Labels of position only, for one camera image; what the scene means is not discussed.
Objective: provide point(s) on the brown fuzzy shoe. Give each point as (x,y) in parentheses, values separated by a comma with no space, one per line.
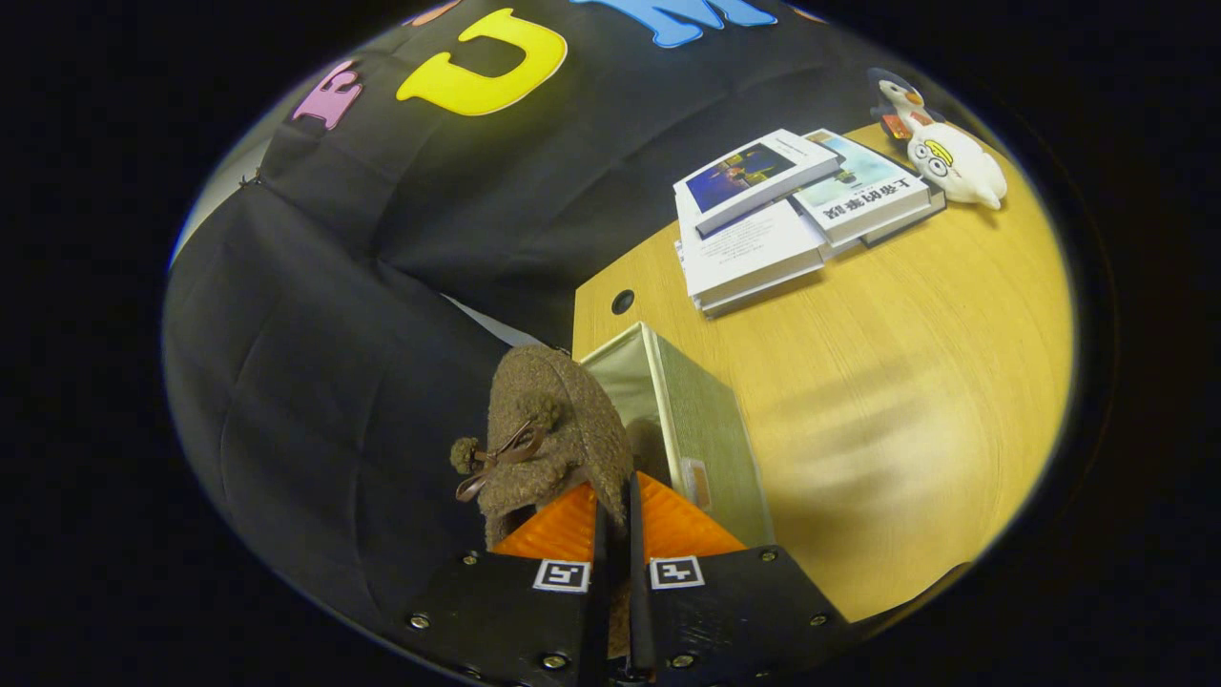
(651,448)
(563,420)

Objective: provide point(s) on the black backdrop cloth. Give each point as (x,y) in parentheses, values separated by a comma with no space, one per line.
(382,286)

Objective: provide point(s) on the book with blue picture cover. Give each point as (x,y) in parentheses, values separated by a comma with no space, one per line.
(754,176)

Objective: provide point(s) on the navy penguin plush toy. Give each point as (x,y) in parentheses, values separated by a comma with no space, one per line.
(897,95)

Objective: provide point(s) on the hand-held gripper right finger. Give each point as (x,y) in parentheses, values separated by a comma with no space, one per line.
(644,611)

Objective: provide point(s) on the white plush toy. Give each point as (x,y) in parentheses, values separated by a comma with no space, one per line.
(963,167)

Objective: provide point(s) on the plain white book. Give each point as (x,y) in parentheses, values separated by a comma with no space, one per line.
(754,258)

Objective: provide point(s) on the green fabric storage box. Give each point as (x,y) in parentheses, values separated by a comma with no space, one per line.
(706,429)

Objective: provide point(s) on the black book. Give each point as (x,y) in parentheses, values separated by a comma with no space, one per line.
(916,221)

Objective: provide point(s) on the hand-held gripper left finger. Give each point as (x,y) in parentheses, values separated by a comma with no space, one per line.
(534,620)

